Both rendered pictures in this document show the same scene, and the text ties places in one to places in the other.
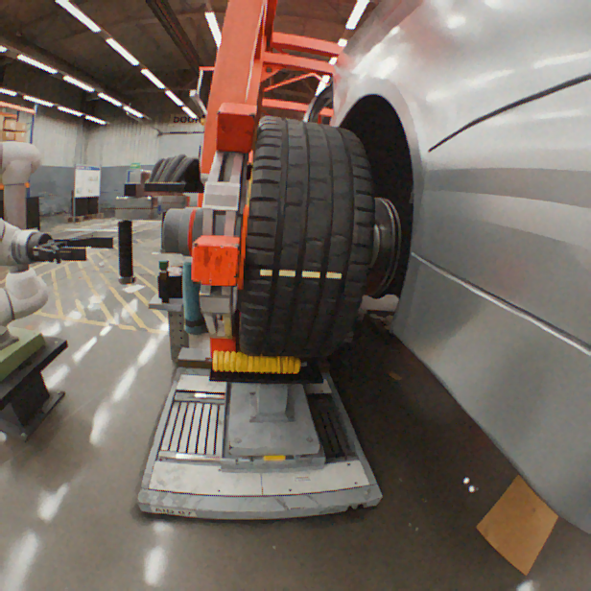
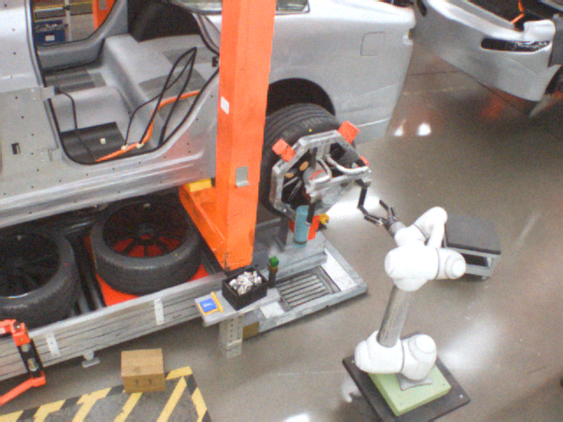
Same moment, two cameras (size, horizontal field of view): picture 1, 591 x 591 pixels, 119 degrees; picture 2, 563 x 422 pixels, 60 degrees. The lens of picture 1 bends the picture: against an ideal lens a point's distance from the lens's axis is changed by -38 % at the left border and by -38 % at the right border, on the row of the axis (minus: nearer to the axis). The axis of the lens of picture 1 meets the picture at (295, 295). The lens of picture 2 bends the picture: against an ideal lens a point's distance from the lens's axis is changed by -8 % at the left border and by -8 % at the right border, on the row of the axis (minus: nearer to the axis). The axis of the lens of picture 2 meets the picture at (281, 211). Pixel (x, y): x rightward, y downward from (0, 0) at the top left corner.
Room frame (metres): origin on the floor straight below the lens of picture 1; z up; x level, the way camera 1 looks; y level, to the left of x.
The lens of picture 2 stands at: (1.86, 2.41, 2.55)
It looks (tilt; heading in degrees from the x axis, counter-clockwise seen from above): 39 degrees down; 247
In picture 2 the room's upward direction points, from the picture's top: 7 degrees clockwise
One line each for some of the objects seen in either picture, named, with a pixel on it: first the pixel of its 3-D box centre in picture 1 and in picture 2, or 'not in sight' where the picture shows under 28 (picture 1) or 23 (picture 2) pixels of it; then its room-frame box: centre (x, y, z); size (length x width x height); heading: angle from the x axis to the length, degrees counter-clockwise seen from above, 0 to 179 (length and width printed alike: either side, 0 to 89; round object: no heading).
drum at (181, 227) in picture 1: (203, 232); (321, 184); (0.75, 0.28, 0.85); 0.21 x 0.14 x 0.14; 101
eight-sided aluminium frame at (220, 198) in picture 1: (228, 234); (315, 177); (0.76, 0.21, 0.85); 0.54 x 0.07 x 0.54; 11
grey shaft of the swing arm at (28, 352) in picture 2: not in sight; (28, 353); (2.42, 0.67, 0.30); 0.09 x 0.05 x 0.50; 11
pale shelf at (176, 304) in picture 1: (176, 292); (237, 300); (1.30, 0.64, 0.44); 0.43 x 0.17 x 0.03; 11
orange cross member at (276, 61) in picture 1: (366, 88); not in sight; (3.44, -0.55, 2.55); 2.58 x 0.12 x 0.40; 101
